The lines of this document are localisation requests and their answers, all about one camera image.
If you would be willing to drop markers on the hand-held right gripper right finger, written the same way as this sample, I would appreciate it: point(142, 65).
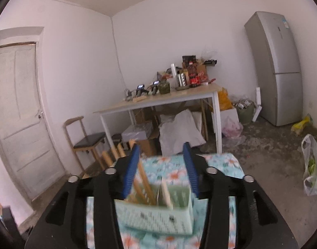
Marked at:
point(191, 171)

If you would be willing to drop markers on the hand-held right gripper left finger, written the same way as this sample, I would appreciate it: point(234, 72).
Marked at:
point(131, 171)

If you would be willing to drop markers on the mint green utensil basket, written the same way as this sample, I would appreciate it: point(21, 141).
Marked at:
point(153, 217)

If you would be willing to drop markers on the brown cardboard box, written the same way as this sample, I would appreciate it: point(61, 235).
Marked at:
point(148, 146)
point(202, 70)

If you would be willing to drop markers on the floral light blue blanket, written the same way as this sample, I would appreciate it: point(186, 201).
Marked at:
point(161, 166)

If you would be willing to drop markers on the white foam box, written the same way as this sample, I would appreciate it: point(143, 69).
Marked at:
point(136, 132)

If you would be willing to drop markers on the white sack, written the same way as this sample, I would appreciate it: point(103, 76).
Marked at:
point(181, 132)

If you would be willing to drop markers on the wooden chair dark seat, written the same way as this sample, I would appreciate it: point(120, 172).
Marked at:
point(90, 140)

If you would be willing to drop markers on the pink plastic bag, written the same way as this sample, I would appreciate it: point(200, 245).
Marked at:
point(232, 128)

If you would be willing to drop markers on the white wooden table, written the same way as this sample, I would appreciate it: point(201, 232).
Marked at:
point(174, 96)

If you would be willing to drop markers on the yellow plastic bag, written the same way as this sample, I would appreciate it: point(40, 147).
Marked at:
point(224, 101)

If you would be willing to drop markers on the black electronic device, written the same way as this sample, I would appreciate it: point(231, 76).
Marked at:
point(155, 87)
point(141, 89)

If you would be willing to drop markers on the green tin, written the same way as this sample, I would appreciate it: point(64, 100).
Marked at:
point(164, 88)

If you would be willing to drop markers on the steel container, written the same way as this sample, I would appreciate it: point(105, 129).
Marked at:
point(182, 80)

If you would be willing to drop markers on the cola bottle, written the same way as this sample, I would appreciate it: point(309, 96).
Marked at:
point(193, 76)

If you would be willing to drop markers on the white board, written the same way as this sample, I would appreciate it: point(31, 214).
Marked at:
point(258, 101)

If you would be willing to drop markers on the white tube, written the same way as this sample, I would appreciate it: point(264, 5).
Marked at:
point(173, 72)

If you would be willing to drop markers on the white panel door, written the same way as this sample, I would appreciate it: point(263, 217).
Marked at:
point(18, 109)

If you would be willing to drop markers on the yellow green bag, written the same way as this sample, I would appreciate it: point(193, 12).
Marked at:
point(302, 125)

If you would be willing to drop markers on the clear plastic bag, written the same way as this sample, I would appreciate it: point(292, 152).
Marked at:
point(312, 168)

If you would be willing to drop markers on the silver refrigerator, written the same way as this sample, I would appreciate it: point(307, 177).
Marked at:
point(277, 70)

